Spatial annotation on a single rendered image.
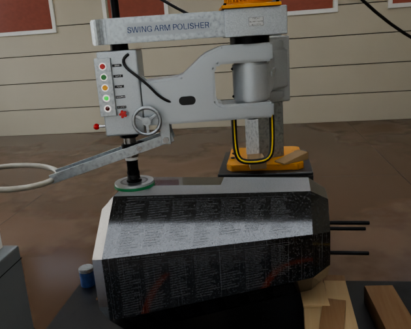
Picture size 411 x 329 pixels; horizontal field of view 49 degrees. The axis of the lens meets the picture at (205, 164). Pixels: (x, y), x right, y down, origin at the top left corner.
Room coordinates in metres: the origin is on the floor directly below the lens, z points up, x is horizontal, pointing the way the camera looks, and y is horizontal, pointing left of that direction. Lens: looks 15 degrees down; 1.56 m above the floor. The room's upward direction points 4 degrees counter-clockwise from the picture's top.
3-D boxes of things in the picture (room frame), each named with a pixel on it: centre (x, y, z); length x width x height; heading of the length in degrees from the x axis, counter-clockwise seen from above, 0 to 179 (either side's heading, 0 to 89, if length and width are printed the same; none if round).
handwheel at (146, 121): (2.27, 0.27, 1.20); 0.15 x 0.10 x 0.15; 90
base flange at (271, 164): (3.02, -0.41, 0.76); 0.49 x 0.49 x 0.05; 82
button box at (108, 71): (2.27, 0.46, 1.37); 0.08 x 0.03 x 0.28; 90
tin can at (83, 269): (2.80, 0.85, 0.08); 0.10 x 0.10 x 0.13
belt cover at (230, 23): (2.39, 0.04, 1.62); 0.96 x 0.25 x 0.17; 90
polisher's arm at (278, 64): (2.83, -0.37, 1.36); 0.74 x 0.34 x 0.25; 167
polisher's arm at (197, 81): (2.37, 0.00, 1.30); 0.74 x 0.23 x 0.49; 90
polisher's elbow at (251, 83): (2.39, -0.26, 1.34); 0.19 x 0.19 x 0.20
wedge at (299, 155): (2.83, -0.55, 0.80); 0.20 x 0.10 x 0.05; 119
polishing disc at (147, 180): (2.39, 0.39, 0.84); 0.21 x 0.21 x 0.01
